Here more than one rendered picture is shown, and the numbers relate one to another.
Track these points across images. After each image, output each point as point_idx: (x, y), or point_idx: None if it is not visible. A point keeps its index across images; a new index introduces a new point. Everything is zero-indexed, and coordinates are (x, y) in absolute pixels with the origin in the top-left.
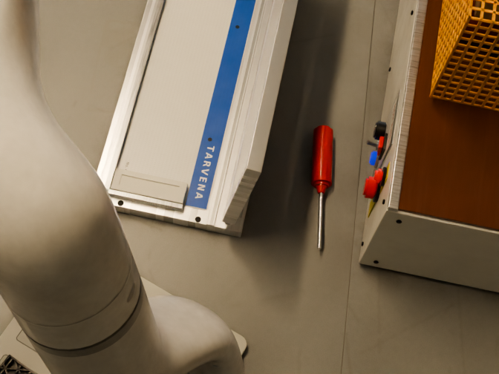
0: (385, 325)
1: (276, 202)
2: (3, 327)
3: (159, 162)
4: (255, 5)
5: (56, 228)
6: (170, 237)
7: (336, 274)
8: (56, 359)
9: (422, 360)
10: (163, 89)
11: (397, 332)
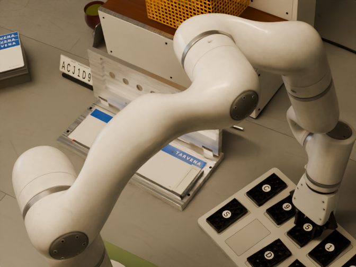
0: (285, 119)
1: None
2: (229, 262)
3: (175, 174)
4: (111, 116)
5: (314, 29)
6: (212, 184)
7: (256, 128)
8: (329, 94)
9: None
10: None
11: None
